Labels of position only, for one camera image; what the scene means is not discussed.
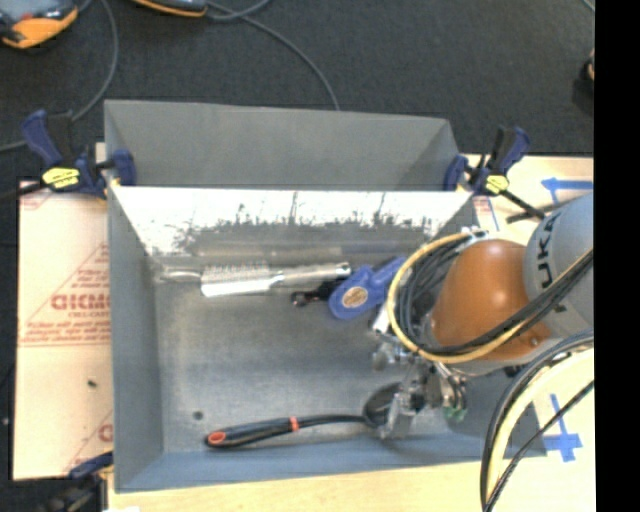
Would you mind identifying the grey metal bin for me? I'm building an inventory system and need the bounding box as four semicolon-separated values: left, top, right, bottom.
103;98;549;494

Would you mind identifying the black ladle with orange ring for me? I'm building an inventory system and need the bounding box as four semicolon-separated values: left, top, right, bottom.
204;382;407;450

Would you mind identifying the blue and black bar clamp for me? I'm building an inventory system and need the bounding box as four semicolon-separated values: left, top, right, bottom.
291;256;408;320

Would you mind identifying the brown cardboard board red print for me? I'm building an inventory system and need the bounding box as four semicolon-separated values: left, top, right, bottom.
12;179;115;482

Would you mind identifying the silver hairbrush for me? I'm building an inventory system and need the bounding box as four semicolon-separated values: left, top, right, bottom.
159;260;353;299

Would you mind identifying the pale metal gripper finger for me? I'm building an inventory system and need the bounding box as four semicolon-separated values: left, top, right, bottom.
378;395;404;440
395;405;417;440

